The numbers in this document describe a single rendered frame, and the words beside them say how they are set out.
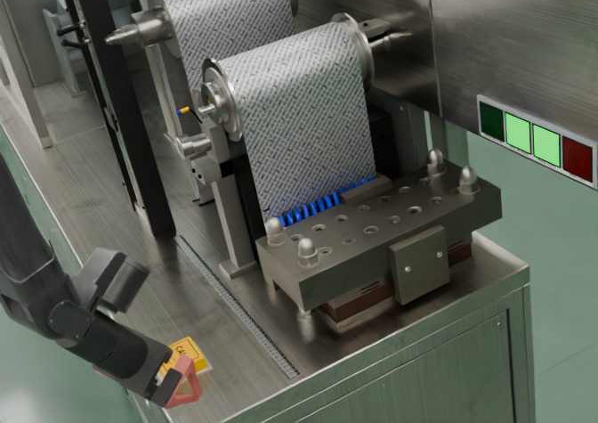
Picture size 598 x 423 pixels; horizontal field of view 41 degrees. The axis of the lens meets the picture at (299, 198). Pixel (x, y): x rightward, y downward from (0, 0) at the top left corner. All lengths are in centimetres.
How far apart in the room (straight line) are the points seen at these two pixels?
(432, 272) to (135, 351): 57
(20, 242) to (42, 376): 217
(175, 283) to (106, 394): 130
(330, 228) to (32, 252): 62
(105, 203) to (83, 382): 110
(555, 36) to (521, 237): 205
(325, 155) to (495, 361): 48
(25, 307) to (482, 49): 76
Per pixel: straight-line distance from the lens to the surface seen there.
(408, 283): 135
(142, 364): 103
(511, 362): 157
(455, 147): 178
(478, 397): 155
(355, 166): 147
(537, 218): 326
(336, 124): 142
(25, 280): 89
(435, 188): 144
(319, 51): 139
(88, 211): 193
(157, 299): 154
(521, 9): 118
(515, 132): 126
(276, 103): 135
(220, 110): 134
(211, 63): 136
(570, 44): 113
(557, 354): 263
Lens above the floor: 175
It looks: 29 degrees down
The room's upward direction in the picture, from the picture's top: 12 degrees counter-clockwise
